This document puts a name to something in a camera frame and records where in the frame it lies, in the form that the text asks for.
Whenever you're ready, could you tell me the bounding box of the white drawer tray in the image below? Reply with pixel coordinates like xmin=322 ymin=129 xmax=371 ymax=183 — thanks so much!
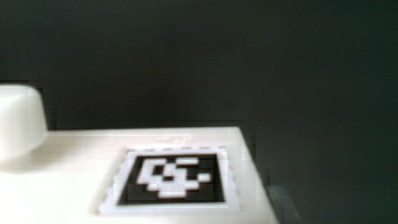
xmin=0 ymin=84 xmax=279 ymax=224

